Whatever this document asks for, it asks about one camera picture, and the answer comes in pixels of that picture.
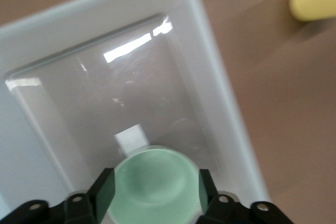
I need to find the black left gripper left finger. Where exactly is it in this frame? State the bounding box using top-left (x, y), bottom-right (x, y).
top-left (0, 167), bottom-right (117, 224)

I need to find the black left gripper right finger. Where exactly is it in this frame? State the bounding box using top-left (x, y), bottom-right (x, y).
top-left (198, 168), bottom-right (295, 224)

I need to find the green bowl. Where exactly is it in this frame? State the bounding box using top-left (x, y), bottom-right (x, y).
top-left (106, 144), bottom-right (211, 224)

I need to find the white label sticker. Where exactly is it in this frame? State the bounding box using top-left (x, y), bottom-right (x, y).
top-left (113, 123), bottom-right (148, 156)

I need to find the translucent white plastic bin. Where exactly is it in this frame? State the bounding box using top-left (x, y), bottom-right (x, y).
top-left (0, 0), bottom-right (271, 224)

